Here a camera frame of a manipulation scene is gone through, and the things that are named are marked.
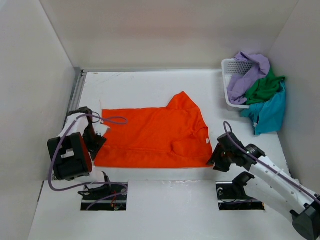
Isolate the orange t shirt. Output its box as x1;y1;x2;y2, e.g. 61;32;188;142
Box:
94;91;213;169

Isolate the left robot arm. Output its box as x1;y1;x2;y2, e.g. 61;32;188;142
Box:
47;107;111;194

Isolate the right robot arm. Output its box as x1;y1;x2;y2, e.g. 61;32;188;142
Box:
208;132;320;240

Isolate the teal t shirt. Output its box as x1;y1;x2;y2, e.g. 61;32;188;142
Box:
240;81;286;136

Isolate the lilac t shirt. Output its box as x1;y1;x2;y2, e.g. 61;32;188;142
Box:
227;51;271;105

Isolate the green t shirt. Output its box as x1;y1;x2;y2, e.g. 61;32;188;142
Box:
244;68;286;106

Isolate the white laundry basket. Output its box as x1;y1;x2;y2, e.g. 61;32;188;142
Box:
221;58;253;112

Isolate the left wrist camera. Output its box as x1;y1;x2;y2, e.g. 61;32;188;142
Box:
93;123;111;137

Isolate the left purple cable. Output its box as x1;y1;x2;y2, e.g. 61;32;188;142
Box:
47;113;129;211

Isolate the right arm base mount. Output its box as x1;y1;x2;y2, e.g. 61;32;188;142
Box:
215;172;265;211

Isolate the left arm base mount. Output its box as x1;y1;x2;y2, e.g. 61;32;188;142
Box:
78;182;128;212

